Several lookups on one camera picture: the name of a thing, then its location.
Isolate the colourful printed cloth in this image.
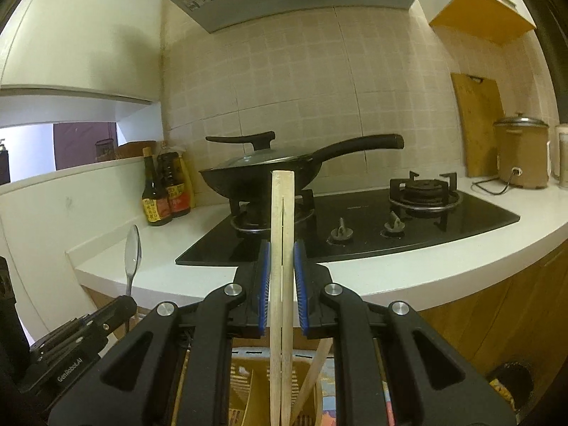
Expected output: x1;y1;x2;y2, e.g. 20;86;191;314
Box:
317;346;397;426

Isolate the black wok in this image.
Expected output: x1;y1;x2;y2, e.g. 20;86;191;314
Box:
198;134;405;206

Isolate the wooden spatula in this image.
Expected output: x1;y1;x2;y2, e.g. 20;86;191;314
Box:
290;338;333;426

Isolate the dark wire basket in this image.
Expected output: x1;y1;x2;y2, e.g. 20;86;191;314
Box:
95;138;117;163

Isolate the brown slow cooker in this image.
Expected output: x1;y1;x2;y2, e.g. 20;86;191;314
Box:
493;113;551;190

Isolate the wooden lower cabinet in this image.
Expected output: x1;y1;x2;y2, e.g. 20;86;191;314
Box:
416;240;568;411

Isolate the yellow plastic utensil basket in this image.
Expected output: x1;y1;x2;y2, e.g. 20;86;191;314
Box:
171;345;333;426

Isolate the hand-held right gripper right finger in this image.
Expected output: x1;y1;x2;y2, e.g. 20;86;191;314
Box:
294;240;518;426

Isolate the black glass gas stove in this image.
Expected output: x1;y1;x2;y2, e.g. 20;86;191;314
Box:
175;185;521;268

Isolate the wooden utensil handle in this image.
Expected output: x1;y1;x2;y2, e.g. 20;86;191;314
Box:
172;348;192;426

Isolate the dark trash bin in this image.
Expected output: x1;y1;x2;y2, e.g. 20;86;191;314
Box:
486;356;534;414

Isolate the dark sauce bottle yellow label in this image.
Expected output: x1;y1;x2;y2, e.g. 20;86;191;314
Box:
141;146;173;227

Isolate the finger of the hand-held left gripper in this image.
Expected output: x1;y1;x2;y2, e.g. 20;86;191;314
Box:
29;295;138;361

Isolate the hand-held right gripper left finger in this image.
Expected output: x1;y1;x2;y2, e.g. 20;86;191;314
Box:
49;240;271;426

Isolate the dark sauce bottle red label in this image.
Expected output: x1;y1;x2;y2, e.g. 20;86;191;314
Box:
157;151;192;219

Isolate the wooden cutting board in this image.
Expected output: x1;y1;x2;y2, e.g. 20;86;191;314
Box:
450;72;507;179

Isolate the yellow packet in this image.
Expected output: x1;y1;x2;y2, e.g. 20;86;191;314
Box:
179;150;197;210

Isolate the glass lid with black handle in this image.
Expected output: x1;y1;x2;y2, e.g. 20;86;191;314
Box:
205;131;312;172

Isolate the metal spoon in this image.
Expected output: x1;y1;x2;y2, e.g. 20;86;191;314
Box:
123;225;143;334

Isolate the black burner grate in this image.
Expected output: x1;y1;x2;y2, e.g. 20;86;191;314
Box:
228;189;318;234
389;171;462;231

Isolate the grey stove knob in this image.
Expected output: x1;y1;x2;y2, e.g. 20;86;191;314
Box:
382;211;407;236
327;218;355;244

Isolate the black power cable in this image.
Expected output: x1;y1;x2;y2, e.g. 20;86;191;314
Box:
471;168;521;196

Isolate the white container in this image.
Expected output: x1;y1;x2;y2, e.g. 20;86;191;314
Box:
551;123;568;188

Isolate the white and yellow upper cabinet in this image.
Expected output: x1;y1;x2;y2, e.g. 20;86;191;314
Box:
417;0;539;48

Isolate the dark spray can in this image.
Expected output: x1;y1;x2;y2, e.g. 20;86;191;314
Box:
0;139;11;185

